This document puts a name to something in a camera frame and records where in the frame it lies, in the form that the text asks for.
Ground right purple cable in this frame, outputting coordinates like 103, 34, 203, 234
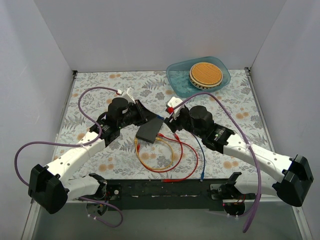
172, 92, 263, 234

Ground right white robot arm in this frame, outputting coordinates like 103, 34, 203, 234
164, 105, 314, 207

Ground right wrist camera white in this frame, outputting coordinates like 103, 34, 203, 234
166, 96, 185, 120

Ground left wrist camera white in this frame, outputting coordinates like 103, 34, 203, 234
116, 87, 135, 104

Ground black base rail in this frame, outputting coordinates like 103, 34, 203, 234
37, 177, 286, 212

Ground black network switch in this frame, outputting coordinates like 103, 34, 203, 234
135, 117, 164, 144

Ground blue ethernet cable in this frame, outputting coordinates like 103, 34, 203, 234
157, 114, 207, 182

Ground woven round coasters stack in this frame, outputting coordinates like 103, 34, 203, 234
189, 62, 223, 90

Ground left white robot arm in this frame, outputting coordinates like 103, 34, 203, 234
28, 97, 157, 214

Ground teal plastic container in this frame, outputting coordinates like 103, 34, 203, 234
166, 56, 231, 98

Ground floral table mat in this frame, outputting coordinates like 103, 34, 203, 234
54, 70, 270, 180

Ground yellow ethernet cable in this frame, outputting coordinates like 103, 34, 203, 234
133, 136, 175, 171

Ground purple cable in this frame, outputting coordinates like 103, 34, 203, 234
172, 92, 263, 234
14, 86, 124, 228

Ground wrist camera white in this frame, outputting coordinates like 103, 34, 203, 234
116, 87, 135, 104
166, 96, 185, 120

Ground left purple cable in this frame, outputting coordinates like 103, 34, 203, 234
14, 86, 124, 228

